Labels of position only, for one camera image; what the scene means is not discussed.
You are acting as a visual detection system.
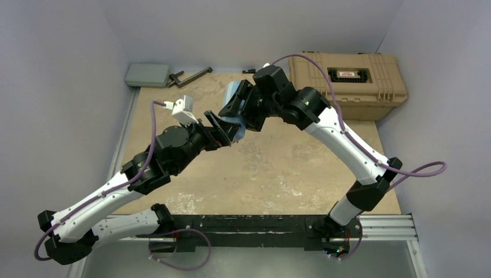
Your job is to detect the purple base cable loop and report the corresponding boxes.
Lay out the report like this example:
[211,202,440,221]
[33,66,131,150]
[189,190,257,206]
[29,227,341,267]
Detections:
[148,228,212,272]

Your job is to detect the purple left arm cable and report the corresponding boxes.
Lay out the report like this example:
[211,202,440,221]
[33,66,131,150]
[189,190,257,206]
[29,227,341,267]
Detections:
[34,100,168,262]

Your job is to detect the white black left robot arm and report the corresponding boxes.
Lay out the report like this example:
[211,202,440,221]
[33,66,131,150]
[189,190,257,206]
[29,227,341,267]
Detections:
[34,111,245,265]

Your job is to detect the grey flat pad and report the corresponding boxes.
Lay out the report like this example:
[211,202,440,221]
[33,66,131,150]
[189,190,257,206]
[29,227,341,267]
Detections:
[124,63,170,88]

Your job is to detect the tan plastic hard case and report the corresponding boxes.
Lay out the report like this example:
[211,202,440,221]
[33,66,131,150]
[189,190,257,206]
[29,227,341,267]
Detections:
[289,52,408,121]

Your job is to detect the black metal clamp tool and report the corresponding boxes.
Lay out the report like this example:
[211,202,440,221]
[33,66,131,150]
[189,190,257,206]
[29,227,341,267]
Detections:
[166,67,213,88]

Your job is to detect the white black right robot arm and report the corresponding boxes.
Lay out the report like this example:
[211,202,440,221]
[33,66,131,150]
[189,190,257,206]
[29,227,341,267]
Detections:
[219,65,402,232]

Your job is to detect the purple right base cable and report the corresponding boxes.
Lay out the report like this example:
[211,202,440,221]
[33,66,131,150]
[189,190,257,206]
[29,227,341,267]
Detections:
[324,218,364,262]

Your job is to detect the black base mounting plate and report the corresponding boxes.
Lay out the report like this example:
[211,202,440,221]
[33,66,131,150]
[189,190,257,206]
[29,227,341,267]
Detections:
[146,214,361,255]

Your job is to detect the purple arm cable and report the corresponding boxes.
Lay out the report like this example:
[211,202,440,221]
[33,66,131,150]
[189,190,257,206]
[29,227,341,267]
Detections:
[270,53,448,193]
[34,100,168,262]

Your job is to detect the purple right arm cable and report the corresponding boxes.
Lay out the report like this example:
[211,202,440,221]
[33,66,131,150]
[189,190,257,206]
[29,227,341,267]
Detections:
[270,53,448,193]

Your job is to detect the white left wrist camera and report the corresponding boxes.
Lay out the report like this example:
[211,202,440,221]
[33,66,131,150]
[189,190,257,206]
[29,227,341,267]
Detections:
[164,95,199,127]

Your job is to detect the small black clip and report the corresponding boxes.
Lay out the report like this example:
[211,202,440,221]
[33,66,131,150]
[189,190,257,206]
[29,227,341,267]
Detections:
[241,68,256,74]

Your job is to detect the light blue umbrella case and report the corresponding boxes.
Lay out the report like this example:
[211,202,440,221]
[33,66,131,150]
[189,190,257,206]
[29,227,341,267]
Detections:
[222,81,246,142]

